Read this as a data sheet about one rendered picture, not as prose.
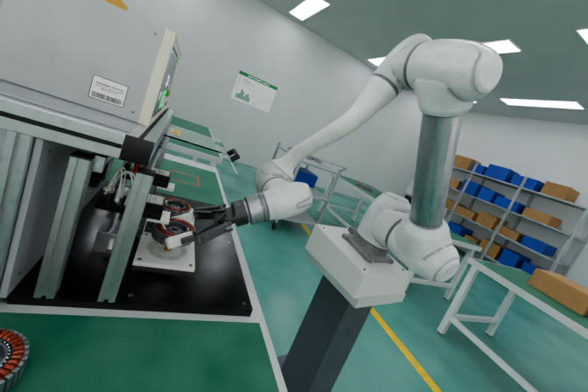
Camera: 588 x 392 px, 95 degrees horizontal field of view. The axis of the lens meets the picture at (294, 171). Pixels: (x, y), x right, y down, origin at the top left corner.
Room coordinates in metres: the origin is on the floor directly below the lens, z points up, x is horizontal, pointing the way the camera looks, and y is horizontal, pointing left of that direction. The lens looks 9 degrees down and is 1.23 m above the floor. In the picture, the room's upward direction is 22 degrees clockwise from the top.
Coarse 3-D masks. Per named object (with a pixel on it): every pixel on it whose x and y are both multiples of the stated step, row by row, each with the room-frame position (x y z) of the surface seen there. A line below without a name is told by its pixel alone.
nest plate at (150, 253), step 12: (144, 240) 0.70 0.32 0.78; (144, 252) 0.65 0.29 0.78; (156, 252) 0.67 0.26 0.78; (168, 252) 0.69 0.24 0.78; (180, 252) 0.71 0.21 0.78; (192, 252) 0.73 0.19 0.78; (132, 264) 0.60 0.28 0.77; (144, 264) 0.61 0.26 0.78; (156, 264) 0.63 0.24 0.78; (168, 264) 0.64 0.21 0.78; (180, 264) 0.66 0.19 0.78; (192, 264) 0.68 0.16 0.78
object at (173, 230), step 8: (160, 224) 0.68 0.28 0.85; (168, 224) 0.72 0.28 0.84; (176, 224) 0.73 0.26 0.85; (184, 224) 0.74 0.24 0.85; (152, 232) 0.67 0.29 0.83; (160, 232) 0.65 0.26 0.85; (168, 232) 0.66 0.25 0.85; (176, 232) 0.69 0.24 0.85; (184, 232) 0.73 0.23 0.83; (160, 240) 0.65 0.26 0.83
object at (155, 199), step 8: (112, 200) 0.62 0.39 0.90; (120, 200) 0.64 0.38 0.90; (152, 200) 0.66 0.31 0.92; (160, 200) 0.68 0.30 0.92; (96, 208) 0.59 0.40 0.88; (104, 208) 0.60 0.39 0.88; (112, 208) 0.61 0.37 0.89; (120, 208) 0.61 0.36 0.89; (144, 208) 0.64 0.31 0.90; (152, 208) 0.64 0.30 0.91; (160, 208) 0.65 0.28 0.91; (144, 216) 0.64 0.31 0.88; (152, 216) 0.64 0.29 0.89; (160, 216) 0.65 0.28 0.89; (168, 216) 0.69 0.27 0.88; (112, 224) 0.62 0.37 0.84
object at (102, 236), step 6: (108, 222) 0.65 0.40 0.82; (120, 222) 0.67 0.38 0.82; (102, 228) 0.61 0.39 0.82; (114, 228) 0.63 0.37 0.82; (96, 234) 0.60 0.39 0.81; (102, 234) 0.60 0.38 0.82; (108, 234) 0.61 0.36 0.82; (114, 234) 0.61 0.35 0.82; (96, 240) 0.60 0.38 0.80; (102, 240) 0.60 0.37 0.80; (108, 240) 0.61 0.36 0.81; (96, 246) 0.60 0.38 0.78; (102, 246) 0.60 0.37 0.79; (108, 252) 0.61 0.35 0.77
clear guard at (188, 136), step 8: (168, 128) 0.93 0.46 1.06; (176, 128) 0.99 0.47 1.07; (168, 136) 0.81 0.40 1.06; (176, 136) 0.84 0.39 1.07; (184, 136) 0.89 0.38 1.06; (192, 136) 0.95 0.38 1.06; (200, 136) 1.01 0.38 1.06; (208, 136) 1.09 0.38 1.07; (200, 144) 0.87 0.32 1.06; (208, 144) 0.92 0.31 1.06; (216, 144) 0.98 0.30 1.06; (224, 152) 0.89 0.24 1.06
